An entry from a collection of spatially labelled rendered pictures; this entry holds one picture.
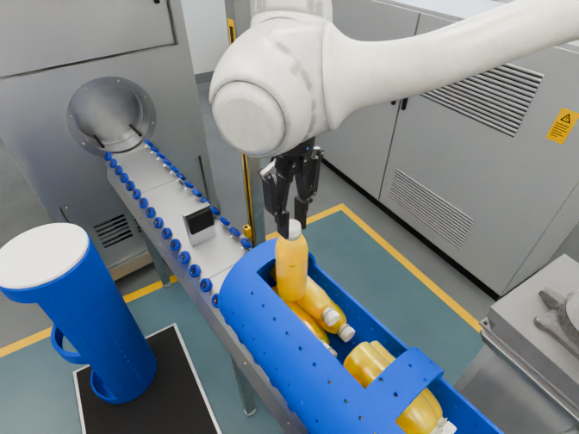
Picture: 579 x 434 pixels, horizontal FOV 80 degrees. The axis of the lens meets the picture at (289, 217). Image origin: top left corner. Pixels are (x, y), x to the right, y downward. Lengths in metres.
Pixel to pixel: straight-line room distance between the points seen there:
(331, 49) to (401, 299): 2.12
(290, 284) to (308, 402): 0.24
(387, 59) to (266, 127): 0.13
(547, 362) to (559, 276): 0.29
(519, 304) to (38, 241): 1.46
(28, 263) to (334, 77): 1.18
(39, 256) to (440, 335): 1.99
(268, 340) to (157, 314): 1.61
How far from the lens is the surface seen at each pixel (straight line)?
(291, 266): 0.75
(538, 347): 1.07
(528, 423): 1.27
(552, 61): 1.95
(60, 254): 1.33
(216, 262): 1.26
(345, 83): 0.35
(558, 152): 2.00
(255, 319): 0.81
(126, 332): 1.62
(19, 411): 2.38
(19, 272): 1.34
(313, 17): 0.47
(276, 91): 0.30
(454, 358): 2.26
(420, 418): 0.74
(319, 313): 0.88
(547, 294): 1.14
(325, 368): 0.72
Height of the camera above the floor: 1.86
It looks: 42 degrees down
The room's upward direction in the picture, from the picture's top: straight up
